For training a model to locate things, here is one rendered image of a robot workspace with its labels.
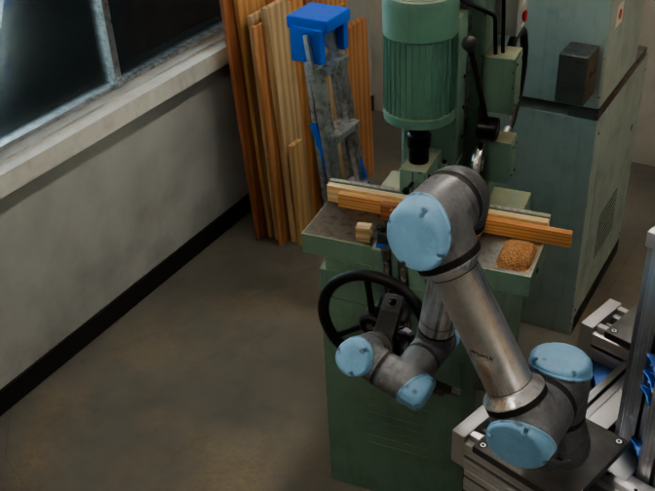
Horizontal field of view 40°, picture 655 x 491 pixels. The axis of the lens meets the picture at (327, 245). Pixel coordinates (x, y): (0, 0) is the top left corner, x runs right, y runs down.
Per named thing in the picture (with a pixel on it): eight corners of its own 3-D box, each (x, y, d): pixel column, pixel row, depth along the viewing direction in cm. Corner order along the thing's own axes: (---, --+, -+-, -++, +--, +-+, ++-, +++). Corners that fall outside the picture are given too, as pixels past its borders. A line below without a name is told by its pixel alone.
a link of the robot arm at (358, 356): (361, 388, 174) (325, 364, 177) (378, 379, 185) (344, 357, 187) (380, 354, 173) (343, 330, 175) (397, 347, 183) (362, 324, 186)
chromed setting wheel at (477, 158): (466, 194, 238) (468, 152, 231) (479, 172, 247) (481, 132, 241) (478, 196, 237) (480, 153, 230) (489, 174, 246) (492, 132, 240)
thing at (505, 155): (475, 179, 244) (477, 138, 238) (481, 168, 249) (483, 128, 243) (510, 184, 241) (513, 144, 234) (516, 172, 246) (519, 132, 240)
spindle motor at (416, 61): (372, 127, 220) (370, 0, 203) (397, 98, 233) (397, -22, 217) (443, 136, 214) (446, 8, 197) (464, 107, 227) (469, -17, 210)
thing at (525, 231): (337, 207, 247) (337, 194, 245) (340, 203, 248) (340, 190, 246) (569, 247, 225) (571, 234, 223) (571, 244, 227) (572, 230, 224)
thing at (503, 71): (480, 111, 235) (482, 56, 227) (488, 97, 242) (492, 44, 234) (512, 115, 232) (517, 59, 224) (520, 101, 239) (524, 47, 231)
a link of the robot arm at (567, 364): (596, 398, 178) (604, 345, 170) (571, 442, 168) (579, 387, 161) (538, 378, 183) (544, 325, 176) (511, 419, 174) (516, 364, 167)
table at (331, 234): (286, 271, 233) (284, 251, 229) (331, 212, 256) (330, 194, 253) (520, 321, 211) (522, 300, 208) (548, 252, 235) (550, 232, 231)
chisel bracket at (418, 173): (399, 198, 233) (399, 169, 228) (416, 172, 243) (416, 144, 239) (426, 203, 230) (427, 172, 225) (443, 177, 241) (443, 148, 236)
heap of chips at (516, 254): (493, 266, 220) (493, 256, 218) (505, 240, 230) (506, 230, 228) (527, 273, 217) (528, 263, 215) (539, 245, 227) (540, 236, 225)
